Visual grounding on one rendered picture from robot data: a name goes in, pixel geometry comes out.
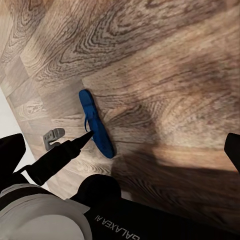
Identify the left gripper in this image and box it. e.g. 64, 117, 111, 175
40, 130, 95, 175

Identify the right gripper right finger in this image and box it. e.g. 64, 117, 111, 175
224, 132, 240, 173

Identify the sandal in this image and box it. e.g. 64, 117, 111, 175
79, 89, 115, 159

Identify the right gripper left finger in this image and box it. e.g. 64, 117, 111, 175
0, 133, 26, 193

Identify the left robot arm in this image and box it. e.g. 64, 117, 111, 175
3, 128, 95, 190

